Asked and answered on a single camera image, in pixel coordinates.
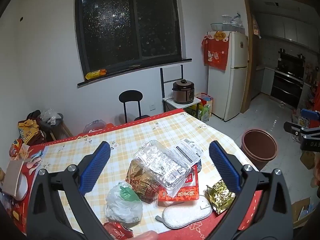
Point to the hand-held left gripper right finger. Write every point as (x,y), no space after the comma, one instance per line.
(222,166)

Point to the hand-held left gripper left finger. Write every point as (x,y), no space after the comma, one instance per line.
(96,166)

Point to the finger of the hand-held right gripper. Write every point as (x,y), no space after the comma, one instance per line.
(293,128)
(310,114)

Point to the gold foil wrapper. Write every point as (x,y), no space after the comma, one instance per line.
(220,196)

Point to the brown trash bin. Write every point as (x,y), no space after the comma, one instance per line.
(260,155)

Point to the white labelled packet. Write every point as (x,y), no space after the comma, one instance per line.
(186,150)

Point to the brown paper bag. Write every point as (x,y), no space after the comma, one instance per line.
(140,180)

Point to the white and green plastic bag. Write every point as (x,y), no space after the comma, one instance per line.
(120,207)

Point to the red food package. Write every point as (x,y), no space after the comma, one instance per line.
(180,195)

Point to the clear plastic clamshell container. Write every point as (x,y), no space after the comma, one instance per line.
(162,165)

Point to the white sponge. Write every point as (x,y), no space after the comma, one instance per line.
(182,213)

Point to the crushed red can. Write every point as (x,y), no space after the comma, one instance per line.
(116,231)

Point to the person's left hand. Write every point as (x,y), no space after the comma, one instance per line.
(146,236)

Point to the clear scalloped plastic container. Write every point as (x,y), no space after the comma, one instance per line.
(95,126)

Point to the black integrated stove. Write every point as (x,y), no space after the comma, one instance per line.
(287,80)

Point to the red plastic stool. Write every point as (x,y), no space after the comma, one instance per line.
(109,126)

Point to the yellow checked tablecloth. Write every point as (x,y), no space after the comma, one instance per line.
(140,135)

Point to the grey kitchen base cabinets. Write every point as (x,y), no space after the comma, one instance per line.
(267,80)

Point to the wooden stool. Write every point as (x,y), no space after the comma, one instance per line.
(58,125)

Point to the green printed shopping bag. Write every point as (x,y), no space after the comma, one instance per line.
(206,107)

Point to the green carton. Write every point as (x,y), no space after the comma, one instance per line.
(193,111)

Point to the bunch of pastel plastic spoons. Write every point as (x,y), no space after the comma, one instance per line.
(33,161)

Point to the clear plastic bag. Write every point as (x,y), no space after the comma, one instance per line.
(50,116)

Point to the white fridge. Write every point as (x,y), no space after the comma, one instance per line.
(235,87)

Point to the yellow printed bag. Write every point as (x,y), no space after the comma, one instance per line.
(28,130)

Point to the white plate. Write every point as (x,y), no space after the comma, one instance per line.
(22,188)

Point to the black round chair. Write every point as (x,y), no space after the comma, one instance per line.
(130,96)

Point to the dark bag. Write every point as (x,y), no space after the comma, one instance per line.
(35,114)

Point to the red orange snack packet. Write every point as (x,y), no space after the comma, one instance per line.
(15,147)

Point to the black rack with white top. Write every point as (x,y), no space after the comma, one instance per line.
(168,102)

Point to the brown rice cooker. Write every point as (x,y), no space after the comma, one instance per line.
(182,92)

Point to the beige cardboard box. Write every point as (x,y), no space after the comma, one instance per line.
(12,177)

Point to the yellow snack packet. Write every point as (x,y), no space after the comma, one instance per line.
(96,74)

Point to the hanging printed bag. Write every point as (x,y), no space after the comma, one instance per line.
(255,27)

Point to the red printed cloth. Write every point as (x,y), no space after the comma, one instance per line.
(216,55)

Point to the small metal dish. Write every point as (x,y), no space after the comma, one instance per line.
(134,66)

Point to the clear plastic containers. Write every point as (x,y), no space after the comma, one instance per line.
(233,23)

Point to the pale green bowl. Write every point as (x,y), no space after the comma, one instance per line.
(218,27)

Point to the dark framed window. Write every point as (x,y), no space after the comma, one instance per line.
(110,30)

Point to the white wall outlet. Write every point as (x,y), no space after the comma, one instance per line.
(152,107)

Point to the grey kitchen wall cabinets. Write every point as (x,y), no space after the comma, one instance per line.
(287,30)

